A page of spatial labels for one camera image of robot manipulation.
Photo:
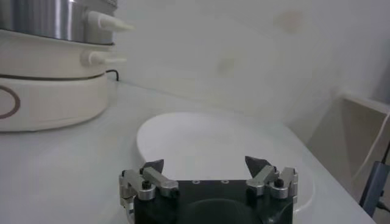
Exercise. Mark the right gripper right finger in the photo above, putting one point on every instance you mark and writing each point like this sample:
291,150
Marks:
262,178

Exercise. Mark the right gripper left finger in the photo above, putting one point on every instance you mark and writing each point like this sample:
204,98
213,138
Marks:
158,179

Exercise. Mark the stainless steel steamer basket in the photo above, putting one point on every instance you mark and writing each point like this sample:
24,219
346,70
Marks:
45,18

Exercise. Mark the white round plate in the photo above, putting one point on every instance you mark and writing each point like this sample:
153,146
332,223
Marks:
213,143

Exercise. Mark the cream electric cooker base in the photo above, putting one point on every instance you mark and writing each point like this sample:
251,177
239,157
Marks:
55,100

